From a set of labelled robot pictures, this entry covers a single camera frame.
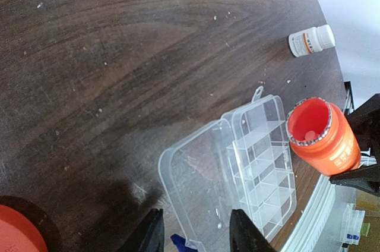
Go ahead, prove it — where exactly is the clear parts box outside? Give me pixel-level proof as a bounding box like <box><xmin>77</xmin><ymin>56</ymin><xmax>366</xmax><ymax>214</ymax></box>
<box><xmin>339</xmin><ymin>203</ymin><xmax>369</xmax><ymax>245</ymax></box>

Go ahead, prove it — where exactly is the small white bottle right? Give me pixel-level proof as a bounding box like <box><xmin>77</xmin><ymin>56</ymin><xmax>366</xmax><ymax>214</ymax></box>
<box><xmin>288</xmin><ymin>24</ymin><xmax>335</xmax><ymax>58</ymax></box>

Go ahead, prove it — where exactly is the orange bottle cap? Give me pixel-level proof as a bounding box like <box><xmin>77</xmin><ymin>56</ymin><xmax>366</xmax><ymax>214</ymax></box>
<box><xmin>1</xmin><ymin>205</ymin><xmax>48</xmax><ymax>252</ymax></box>

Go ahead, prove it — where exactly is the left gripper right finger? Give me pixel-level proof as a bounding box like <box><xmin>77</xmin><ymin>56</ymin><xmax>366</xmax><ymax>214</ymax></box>
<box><xmin>229</xmin><ymin>209</ymin><xmax>276</xmax><ymax>252</ymax></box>

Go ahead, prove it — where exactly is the clear plastic pill organizer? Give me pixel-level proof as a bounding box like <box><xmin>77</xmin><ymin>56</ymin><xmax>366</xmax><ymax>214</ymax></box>
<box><xmin>158</xmin><ymin>87</ymin><xmax>297</xmax><ymax>251</ymax></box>

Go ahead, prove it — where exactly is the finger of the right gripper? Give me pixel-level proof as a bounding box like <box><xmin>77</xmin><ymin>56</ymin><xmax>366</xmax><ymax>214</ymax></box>
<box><xmin>347</xmin><ymin>93</ymin><xmax>379</xmax><ymax>157</ymax></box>
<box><xmin>329</xmin><ymin>164</ymin><xmax>379</xmax><ymax>196</ymax></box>

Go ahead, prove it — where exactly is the front aluminium rail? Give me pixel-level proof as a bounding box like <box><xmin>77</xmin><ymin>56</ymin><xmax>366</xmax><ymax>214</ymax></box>
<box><xmin>281</xmin><ymin>175</ymin><xmax>335</xmax><ymax>252</ymax></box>

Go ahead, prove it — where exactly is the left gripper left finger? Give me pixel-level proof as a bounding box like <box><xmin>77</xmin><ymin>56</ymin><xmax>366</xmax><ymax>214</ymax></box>
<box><xmin>118</xmin><ymin>209</ymin><xmax>164</xmax><ymax>252</ymax></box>

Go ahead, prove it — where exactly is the orange pill bottle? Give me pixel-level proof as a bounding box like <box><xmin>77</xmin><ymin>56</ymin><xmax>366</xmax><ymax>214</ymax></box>
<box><xmin>286</xmin><ymin>97</ymin><xmax>361</xmax><ymax>177</ymax></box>

